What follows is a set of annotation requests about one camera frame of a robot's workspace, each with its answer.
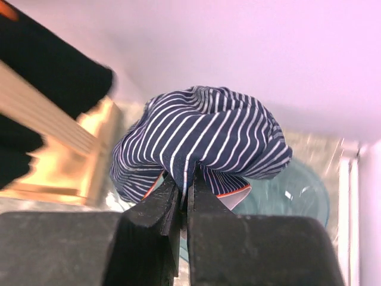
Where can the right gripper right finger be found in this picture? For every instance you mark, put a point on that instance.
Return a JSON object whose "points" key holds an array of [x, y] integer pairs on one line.
{"points": [[229, 249]]}

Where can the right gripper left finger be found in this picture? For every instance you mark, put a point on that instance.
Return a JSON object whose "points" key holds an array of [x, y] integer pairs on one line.
{"points": [[145, 245]]}

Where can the navy striped underwear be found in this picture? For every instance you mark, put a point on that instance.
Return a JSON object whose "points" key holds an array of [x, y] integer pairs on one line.
{"points": [[229, 136]]}

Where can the black hanging underwear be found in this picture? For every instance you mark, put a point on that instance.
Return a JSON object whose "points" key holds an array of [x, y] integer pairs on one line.
{"points": [[68, 78]]}

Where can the blue plastic basin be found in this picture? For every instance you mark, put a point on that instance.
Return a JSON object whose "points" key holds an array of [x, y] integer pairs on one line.
{"points": [[296, 191]]}

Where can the wooden clothes rack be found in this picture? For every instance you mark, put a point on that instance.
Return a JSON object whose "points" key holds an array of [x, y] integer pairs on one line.
{"points": [[73, 165]]}

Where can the side aluminium rail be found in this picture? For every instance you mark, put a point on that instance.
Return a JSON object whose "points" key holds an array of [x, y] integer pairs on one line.
{"points": [[348, 214]]}

